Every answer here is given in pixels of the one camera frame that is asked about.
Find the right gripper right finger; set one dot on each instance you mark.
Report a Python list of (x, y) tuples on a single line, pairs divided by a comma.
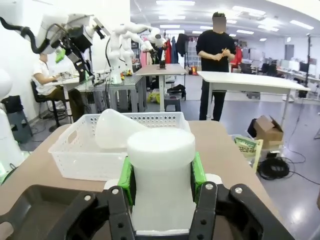
[(207, 212)]

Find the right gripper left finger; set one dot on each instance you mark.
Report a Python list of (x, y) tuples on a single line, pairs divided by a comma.
[(117, 212)]

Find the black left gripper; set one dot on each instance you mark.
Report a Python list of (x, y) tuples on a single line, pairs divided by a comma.
[(80, 38)]

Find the white wide-cap plastic bottle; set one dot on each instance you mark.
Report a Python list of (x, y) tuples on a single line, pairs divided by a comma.
[(161, 175)]

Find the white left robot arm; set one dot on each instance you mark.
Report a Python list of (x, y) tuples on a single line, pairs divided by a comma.
[(50, 27)]

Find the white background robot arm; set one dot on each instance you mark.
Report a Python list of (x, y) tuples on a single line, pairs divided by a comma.
[(150, 35), (116, 55)]

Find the seated person white shirt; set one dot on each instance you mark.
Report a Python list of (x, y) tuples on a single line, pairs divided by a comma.
[(45, 75)]

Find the black swivel chair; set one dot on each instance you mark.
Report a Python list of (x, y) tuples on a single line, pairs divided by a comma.
[(40, 97)]

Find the white perforated plastic basket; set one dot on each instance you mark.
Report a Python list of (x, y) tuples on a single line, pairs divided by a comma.
[(82, 162)]

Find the green printed carton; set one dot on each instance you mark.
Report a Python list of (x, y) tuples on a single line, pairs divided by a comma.
[(247, 147)]

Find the dark brown plastic tray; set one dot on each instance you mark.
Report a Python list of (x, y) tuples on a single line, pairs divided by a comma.
[(37, 215)]

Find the white plastic conical flask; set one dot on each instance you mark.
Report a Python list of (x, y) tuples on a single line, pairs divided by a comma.
[(112, 132)]

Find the wooden top standing table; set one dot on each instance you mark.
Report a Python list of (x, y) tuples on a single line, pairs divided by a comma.
[(161, 70)]

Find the yellow plastic bag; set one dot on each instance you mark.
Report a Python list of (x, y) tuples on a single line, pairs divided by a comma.
[(153, 97)]

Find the small black tabletop object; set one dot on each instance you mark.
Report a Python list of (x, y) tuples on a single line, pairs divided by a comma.
[(162, 65)]

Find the hanging red garment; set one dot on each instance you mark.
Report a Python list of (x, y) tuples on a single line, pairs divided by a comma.
[(168, 51)]

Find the brown cardboard box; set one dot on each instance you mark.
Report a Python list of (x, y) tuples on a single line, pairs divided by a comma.
[(267, 130)]

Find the grey plastic stool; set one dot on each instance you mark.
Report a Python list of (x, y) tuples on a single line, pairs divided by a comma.
[(172, 103)]

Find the hanging black garment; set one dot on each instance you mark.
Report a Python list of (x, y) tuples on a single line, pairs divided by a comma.
[(181, 45)]

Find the white side table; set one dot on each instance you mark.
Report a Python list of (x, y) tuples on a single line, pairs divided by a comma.
[(250, 81)]

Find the standing person in black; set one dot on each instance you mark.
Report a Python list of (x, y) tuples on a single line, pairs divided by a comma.
[(215, 62)]

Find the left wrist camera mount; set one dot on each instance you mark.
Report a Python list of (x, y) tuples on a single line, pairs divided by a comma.
[(100, 26)]

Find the aluminium frame workbench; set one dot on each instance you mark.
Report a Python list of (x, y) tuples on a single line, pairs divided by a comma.
[(125, 82)]

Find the black camera tripod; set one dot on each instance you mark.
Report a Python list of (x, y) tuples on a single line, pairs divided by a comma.
[(309, 62)]

